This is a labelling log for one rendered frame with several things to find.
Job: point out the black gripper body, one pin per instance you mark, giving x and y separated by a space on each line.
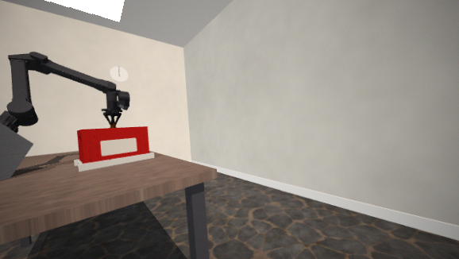
109 110

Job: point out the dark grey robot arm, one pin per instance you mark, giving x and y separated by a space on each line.
21 107

